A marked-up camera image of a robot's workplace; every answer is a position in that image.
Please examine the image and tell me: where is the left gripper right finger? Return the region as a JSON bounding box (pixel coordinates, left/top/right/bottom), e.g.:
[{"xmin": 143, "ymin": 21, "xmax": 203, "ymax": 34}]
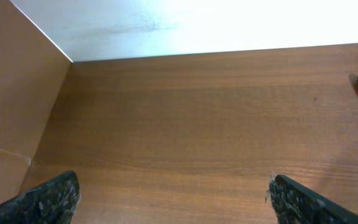
[{"xmin": 265, "ymin": 174, "xmax": 358, "ymax": 224}]

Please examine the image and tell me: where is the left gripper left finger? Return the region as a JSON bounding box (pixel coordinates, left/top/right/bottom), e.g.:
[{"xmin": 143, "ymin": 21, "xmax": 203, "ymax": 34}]
[{"xmin": 0, "ymin": 170, "xmax": 80, "ymax": 224}]

